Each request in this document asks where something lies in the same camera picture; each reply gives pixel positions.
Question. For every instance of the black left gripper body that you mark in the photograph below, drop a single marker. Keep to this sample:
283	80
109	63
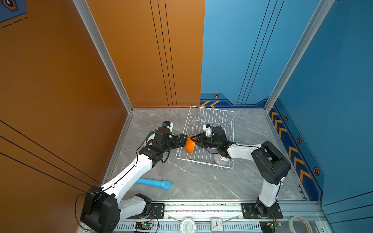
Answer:
172	143

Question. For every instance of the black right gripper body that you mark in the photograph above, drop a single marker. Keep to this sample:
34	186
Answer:
210	142

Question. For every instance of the orange bowl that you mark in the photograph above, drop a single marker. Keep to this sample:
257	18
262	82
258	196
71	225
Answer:
190	145

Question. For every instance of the striped ceramic bowl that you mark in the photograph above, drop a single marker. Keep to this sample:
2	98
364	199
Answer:
221	161

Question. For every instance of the white plate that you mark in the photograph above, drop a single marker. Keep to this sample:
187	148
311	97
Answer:
156	134

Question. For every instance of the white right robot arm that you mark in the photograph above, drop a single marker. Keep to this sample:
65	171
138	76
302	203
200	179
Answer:
272	165

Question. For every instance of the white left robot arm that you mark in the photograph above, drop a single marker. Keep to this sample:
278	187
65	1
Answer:
103	206

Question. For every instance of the blue toy microphone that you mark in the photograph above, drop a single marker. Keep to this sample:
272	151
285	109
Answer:
166	185

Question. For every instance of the small white alarm clock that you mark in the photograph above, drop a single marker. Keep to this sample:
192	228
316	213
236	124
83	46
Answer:
217	225

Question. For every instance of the green circuit board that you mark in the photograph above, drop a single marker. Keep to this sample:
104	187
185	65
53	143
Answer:
143	227

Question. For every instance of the small circuit board right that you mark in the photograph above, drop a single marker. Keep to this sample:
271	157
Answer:
269	226

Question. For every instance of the roll of white tape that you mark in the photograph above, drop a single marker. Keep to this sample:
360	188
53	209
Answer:
299	224

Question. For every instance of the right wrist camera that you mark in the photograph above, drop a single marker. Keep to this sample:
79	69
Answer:
207	130

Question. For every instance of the white wire dish rack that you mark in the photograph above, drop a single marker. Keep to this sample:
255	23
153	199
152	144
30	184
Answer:
195	121

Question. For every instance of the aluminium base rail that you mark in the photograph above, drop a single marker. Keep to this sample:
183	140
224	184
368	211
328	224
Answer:
238	216

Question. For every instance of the aluminium corner post right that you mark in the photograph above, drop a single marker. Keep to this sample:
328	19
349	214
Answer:
310	31

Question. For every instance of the aluminium corner post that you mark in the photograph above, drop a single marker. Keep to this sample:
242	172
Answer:
95	35
310	31

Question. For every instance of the aluminium corner post left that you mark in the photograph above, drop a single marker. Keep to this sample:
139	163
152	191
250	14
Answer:
95	35

